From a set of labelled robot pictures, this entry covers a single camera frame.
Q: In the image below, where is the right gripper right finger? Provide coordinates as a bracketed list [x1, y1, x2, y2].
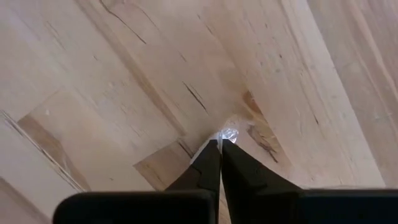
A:
[221, 139, 304, 224]

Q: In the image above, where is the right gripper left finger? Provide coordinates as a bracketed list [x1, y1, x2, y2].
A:
[166, 139, 222, 224]

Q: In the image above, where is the orange toothbrush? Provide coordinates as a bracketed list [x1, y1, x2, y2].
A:
[190, 124, 240, 165]

